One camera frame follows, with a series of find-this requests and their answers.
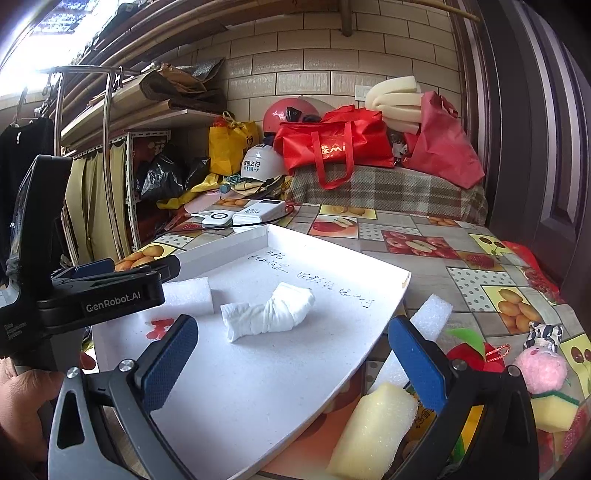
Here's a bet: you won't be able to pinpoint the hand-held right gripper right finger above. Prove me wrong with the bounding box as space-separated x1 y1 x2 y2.
388 316 539 480

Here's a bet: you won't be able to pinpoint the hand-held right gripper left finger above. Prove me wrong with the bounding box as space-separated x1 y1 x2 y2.
48 315 199 480

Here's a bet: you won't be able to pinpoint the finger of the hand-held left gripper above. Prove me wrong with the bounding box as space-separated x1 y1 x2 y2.
51 258 116 283
115 255 182 288

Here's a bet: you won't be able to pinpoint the white foam block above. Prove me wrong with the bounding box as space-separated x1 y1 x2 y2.
161 277 214 318

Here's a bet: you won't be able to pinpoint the white foam strip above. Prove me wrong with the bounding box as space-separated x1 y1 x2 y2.
368 294 454 394

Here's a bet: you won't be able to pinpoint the red plush apple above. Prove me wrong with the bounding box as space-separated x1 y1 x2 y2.
445 327 507 376

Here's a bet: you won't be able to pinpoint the yellow sponge block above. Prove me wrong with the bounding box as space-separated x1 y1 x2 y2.
325 381 419 480

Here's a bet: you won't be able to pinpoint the white foam tray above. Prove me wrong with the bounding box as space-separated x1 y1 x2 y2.
91 223 413 480

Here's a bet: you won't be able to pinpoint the white cloth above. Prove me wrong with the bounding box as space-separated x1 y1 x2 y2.
220 282 316 343

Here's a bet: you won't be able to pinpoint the pink plush ball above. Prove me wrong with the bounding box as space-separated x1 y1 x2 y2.
514 346 568 394

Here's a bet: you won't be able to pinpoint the cow-print fabric pouch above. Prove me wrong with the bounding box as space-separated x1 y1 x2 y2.
523 322 564 352

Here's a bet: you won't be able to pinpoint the person's left hand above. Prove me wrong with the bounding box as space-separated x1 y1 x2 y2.
0 351 98 463

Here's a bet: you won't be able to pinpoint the olive yellow curtain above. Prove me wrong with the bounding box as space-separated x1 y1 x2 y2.
62 147 136 266

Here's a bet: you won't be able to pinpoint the white round-dial device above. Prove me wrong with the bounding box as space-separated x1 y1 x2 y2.
191 209 236 227

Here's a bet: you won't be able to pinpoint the fruit print tablecloth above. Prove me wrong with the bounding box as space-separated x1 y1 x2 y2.
115 202 591 480

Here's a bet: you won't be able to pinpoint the black plastic bag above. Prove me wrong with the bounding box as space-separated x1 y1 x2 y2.
140 151 186 202

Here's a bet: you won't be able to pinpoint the white power bank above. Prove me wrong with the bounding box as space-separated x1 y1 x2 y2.
232 199 285 226

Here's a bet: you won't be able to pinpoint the black hanging garment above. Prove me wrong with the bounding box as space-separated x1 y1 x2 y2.
0 116 57 278

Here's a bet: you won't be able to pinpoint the yellow shopping bag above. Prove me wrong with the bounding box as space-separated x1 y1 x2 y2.
208 116 260 176

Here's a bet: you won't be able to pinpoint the yellow green scouring sponge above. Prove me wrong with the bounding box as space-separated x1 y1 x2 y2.
530 391 581 433

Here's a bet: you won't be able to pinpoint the red printed plastic bag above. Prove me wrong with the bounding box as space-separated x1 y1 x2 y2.
502 239 563 298

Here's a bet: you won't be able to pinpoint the metal clothes rack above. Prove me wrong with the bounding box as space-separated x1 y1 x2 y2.
14 65 155 261

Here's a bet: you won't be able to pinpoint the white helmet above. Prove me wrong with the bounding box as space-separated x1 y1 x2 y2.
240 143 290 179

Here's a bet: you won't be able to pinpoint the plaid blanket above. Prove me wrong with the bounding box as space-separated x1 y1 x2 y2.
288 163 489 227

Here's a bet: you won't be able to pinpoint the brown paper bags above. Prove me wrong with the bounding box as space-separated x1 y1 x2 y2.
137 56 228 112

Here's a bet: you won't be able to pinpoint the red helmet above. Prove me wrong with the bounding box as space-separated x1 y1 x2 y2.
263 97 325 137

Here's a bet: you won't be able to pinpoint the red tote bag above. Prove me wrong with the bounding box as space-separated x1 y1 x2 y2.
274 104 396 191

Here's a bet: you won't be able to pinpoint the red nonwoven bag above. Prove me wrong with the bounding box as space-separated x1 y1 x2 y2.
401 91 486 190

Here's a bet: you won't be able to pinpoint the brown door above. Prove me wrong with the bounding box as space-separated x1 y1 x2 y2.
449 0 591 308

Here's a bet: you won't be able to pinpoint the cream foam roll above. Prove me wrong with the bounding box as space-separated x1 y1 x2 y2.
364 76 426 133

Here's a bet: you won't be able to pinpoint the wooden wall shelf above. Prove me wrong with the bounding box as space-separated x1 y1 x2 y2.
59 69 223 151

